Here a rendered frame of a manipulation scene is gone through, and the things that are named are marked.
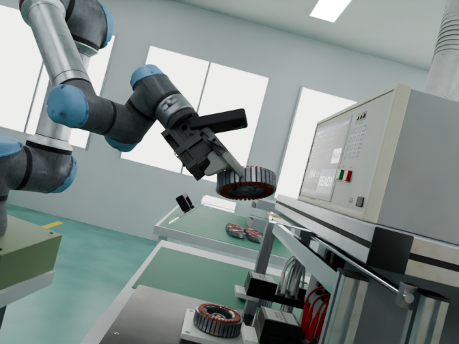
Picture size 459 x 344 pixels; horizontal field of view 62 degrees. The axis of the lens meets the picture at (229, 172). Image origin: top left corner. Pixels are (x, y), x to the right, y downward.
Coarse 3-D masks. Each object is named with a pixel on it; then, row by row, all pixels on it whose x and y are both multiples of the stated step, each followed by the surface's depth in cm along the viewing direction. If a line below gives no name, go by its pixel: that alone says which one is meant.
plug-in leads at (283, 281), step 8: (288, 264) 90; (288, 272) 88; (296, 272) 91; (304, 272) 91; (280, 280) 90; (288, 280) 87; (296, 280) 88; (304, 280) 91; (280, 288) 89; (304, 288) 91; (304, 296) 90
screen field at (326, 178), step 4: (324, 172) 80; (328, 172) 78; (332, 172) 75; (320, 176) 82; (324, 176) 79; (328, 176) 77; (332, 176) 74; (320, 180) 82; (324, 180) 79; (328, 180) 76; (332, 180) 74; (320, 184) 81; (324, 184) 78; (328, 184) 76; (332, 184) 73; (316, 188) 83; (320, 188) 80; (324, 188) 77; (328, 188) 75; (320, 192) 79; (324, 192) 76; (328, 192) 74
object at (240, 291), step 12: (252, 276) 87; (264, 276) 90; (240, 288) 90; (252, 288) 86; (264, 288) 86; (276, 288) 86; (252, 300) 86; (276, 300) 86; (288, 300) 86; (300, 300) 86; (288, 312) 87
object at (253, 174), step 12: (252, 168) 68; (264, 168) 69; (228, 180) 68; (240, 180) 67; (252, 180) 67; (264, 180) 68; (228, 192) 72; (240, 192) 75; (252, 192) 74; (264, 192) 73
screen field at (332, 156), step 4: (340, 148) 74; (328, 152) 81; (332, 152) 78; (336, 152) 76; (340, 152) 73; (328, 156) 81; (332, 156) 78; (336, 156) 75; (324, 160) 82; (328, 160) 80; (332, 160) 77; (336, 160) 74
